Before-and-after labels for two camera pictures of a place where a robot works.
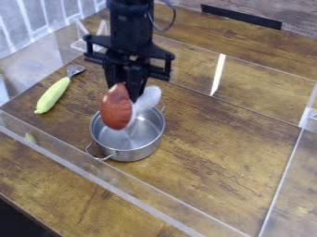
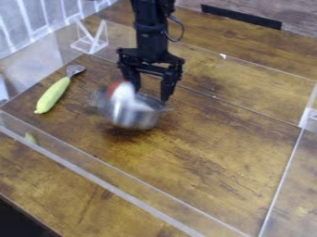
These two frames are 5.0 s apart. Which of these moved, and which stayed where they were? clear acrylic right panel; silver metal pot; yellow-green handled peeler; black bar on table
Moved: silver metal pot
Stayed: yellow-green handled peeler; black bar on table; clear acrylic right panel
